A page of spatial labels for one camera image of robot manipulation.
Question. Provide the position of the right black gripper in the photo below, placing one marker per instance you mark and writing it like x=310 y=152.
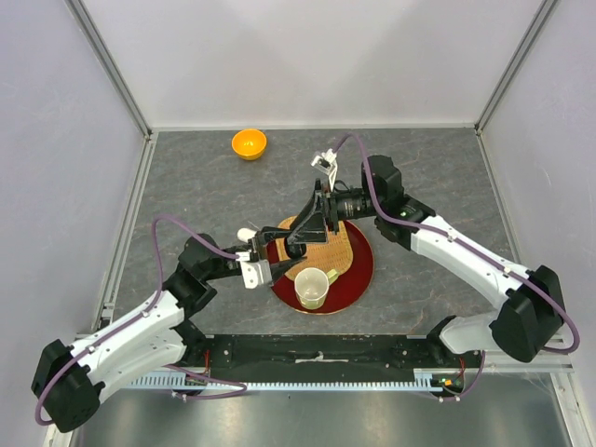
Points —
x=311 y=228

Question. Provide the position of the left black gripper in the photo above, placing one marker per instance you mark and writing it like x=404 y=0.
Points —
x=264 y=237

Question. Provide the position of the black earbud charging case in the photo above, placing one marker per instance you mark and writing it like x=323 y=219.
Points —
x=295 y=251

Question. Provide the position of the white earbud charging case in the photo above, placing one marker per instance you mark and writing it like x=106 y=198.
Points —
x=245 y=234

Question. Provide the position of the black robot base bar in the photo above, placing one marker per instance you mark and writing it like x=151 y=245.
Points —
x=228 y=351

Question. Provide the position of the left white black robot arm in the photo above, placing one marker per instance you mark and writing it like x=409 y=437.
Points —
x=72 y=381

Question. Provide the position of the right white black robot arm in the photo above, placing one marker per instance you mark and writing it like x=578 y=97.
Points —
x=526 y=303

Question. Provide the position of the woven bamboo tray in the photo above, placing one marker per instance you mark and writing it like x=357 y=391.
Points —
x=336 y=254

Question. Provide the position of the cream mug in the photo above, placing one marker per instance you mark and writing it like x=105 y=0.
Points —
x=312 y=285

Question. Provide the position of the red round plate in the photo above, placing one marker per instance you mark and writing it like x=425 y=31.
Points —
x=347 y=289

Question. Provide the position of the orange bowl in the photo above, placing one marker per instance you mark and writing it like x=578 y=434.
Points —
x=249 y=144

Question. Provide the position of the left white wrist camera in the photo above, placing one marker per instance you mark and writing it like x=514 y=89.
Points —
x=254 y=273

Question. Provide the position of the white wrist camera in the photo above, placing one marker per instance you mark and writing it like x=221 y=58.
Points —
x=326 y=163
x=254 y=273

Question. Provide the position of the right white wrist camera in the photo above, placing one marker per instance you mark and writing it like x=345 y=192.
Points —
x=326 y=163

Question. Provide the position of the white slotted cable duct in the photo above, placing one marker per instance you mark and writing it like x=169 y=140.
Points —
x=168 y=380

